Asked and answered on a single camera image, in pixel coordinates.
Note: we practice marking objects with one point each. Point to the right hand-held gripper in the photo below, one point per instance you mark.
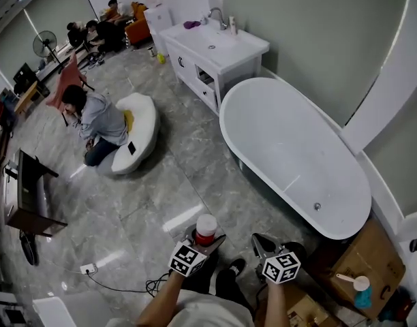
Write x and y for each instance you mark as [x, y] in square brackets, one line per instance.
[281, 269]

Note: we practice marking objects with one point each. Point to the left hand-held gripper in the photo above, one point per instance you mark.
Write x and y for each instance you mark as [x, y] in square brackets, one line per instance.
[186, 259]

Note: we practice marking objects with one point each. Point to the red bottle with white cap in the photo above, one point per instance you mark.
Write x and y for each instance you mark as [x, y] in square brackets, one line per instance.
[206, 228]

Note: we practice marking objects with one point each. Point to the white oval bathtub dark outside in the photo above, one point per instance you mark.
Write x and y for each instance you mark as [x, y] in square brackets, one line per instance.
[290, 148]

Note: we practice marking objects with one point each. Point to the person's left forearm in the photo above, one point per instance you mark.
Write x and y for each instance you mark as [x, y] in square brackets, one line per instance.
[162, 301]

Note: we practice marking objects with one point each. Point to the person's right forearm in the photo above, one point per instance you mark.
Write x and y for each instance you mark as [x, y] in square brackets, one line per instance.
[276, 305]

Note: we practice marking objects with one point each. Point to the white curved lounge seat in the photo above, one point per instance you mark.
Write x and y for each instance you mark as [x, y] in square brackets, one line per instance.
[143, 121]

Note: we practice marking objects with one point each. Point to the black mesh waste bin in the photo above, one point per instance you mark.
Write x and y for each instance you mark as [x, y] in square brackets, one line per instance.
[297, 252]

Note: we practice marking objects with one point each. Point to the person's black shoe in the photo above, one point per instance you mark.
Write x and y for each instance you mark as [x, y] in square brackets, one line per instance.
[236, 267]

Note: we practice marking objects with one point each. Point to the person's black trousers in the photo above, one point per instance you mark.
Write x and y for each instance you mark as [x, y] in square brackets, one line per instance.
[225, 290]

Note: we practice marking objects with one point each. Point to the person's beige shirt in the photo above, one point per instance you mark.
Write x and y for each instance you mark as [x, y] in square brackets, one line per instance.
[201, 313]

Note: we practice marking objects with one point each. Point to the cardboard box red print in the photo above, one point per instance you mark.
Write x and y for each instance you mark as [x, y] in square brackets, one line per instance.
[304, 310]

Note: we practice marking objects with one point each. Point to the cardboard box black print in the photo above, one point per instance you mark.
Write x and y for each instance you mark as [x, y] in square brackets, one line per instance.
[372, 254]

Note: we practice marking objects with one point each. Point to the black phone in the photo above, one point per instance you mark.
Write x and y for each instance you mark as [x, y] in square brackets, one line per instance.
[131, 148]

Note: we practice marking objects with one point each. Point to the white power strip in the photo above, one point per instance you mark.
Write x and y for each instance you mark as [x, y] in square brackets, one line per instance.
[88, 269]

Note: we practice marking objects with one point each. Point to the yellow cushion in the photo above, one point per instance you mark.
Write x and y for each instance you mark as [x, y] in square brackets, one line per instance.
[128, 119]

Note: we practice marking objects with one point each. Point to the white plastic chair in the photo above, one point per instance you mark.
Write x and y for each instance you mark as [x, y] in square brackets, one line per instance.
[53, 313]

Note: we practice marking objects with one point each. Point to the black bag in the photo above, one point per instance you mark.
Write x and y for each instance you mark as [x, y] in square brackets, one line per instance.
[29, 249]

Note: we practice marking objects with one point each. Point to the dark wooden table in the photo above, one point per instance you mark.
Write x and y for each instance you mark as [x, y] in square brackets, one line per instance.
[28, 189]

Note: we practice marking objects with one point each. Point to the white vanity cabinet with sink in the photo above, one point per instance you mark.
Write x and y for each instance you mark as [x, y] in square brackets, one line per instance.
[222, 53]

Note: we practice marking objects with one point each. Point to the small metal can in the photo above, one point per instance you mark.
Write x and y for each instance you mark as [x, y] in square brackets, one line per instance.
[151, 51]

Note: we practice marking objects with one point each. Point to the pink chair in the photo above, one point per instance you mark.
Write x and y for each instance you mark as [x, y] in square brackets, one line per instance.
[67, 80]

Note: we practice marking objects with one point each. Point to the purple cloth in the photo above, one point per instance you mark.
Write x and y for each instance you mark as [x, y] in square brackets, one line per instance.
[191, 25]

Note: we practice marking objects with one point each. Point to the small white pump bottle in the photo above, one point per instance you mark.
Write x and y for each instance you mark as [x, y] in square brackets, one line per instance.
[232, 26]

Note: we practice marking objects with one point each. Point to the white water dispenser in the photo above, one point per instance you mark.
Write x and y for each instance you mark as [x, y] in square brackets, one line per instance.
[159, 26]

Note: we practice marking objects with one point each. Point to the orange sofa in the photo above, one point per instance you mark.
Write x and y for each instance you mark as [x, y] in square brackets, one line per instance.
[138, 29]

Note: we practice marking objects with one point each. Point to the chrome faucet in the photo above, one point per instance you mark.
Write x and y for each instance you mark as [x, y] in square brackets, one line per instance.
[222, 17]

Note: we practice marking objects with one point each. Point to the light wooden low table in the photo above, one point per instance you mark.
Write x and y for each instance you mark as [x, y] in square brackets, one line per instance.
[29, 97]

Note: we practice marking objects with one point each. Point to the black monitor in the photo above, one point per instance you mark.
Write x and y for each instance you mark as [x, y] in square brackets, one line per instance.
[24, 74]

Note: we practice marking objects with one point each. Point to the black standing fan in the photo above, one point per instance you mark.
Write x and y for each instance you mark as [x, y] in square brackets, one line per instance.
[45, 43]

